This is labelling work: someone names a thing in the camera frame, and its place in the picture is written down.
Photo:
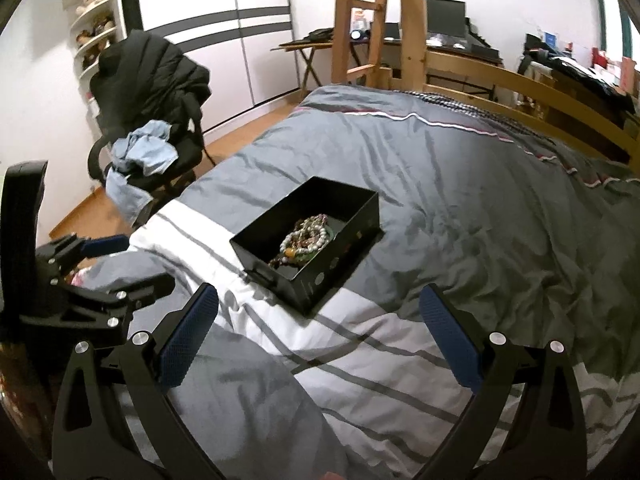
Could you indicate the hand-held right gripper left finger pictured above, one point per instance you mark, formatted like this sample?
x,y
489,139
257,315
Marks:
x,y
187,340

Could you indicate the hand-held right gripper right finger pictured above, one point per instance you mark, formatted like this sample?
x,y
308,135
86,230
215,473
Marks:
x,y
447,337

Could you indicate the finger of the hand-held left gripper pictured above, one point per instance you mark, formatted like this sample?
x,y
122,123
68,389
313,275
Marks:
x,y
107,246
130,290

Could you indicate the black jewelry box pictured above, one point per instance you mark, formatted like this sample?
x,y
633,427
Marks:
x,y
330,272

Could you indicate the green bangle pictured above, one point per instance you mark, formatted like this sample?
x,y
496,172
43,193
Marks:
x,y
328,234

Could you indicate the grey cloth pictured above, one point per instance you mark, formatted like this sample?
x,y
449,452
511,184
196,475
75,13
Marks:
x,y
240,410

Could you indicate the light blue cloth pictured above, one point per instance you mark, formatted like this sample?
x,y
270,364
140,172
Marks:
x,y
145,152

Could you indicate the grey striped duvet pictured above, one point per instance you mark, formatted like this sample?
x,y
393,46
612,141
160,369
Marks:
x,y
450,220

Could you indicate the black office chair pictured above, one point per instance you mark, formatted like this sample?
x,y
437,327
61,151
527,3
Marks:
x,y
185,152

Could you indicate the white corner shelf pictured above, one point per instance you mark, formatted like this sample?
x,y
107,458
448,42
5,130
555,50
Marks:
x,y
95,57

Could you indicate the brown plush toy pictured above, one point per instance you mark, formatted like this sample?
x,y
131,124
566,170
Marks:
x,y
103,24
84,39

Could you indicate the white wardrobe with grey stripes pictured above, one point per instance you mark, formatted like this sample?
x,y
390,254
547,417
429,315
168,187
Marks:
x,y
210,5

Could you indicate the wooden folding table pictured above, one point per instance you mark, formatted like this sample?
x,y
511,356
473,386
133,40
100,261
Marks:
x,y
310,42

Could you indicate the dark wooden desk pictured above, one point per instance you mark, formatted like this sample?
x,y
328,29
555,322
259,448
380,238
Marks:
x,y
450,46

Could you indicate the pile of dark clothes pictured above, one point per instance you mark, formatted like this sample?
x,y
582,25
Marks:
x,y
575,72

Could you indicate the black computer monitor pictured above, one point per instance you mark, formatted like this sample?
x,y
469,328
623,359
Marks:
x,y
446,16

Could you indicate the wooden ladder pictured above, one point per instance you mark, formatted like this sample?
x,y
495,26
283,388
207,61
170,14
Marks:
x,y
342,20

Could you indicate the wooden bed frame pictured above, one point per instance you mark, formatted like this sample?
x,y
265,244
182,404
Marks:
x,y
500,75

